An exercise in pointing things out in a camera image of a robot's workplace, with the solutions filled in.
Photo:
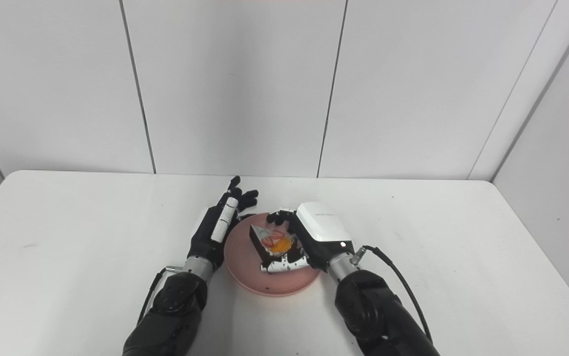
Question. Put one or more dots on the chocolate cake slice with fruit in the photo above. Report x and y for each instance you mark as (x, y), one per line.
(273, 243)

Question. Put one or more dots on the pink round plate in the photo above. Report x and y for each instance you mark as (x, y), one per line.
(274, 274)

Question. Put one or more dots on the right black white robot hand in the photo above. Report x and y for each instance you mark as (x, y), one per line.
(321, 237)

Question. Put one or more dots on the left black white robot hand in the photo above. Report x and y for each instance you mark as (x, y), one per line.
(213, 235)

